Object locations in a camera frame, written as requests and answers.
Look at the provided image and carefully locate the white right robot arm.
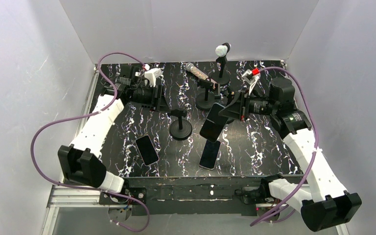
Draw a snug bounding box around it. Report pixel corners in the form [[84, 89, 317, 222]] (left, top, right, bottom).
[[219, 77, 362, 232]]

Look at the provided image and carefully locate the blue smartphone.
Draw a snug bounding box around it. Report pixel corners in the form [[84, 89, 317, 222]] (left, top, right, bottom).
[[200, 103, 229, 142]]

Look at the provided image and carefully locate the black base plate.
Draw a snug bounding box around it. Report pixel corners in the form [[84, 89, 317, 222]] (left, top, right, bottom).
[[98, 176, 306, 217]]

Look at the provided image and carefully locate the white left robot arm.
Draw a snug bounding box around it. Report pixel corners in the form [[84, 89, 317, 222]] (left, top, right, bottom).
[[57, 65, 170, 193]]

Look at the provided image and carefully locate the black microphone stand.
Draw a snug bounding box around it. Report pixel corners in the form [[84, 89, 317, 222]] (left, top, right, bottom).
[[210, 43, 231, 86]]

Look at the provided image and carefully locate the black phone stand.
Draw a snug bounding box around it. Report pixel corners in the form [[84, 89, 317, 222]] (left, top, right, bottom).
[[168, 109, 193, 141], [195, 78, 221, 111], [222, 91, 239, 124]]

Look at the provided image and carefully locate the black phone stand front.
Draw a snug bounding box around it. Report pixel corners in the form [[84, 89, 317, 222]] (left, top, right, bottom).
[[168, 109, 193, 141]]

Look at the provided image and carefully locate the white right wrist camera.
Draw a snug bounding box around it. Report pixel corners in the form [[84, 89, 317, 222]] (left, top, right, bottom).
[[241, 68, 260, 95]]

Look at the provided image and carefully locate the aluminium rail frame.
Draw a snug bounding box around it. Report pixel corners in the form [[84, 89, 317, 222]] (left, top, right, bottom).
[[40, 63, 351, 235]]

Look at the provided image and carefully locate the black smartphone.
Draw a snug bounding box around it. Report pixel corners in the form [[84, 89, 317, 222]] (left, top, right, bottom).
[[135, 135, 159, 166], [199, 140, 221, 170]]

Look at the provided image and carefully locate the glitter handheld microphone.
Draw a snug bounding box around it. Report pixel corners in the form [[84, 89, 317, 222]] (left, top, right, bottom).
[[185, 63, 209, 80]]

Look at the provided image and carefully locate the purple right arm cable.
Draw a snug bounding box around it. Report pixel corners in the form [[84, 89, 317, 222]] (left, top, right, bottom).
[[249, 66, 319, 227]]

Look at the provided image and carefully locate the white microphone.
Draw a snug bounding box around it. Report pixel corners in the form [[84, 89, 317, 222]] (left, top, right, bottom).
[[215, 45, 229, 57]]

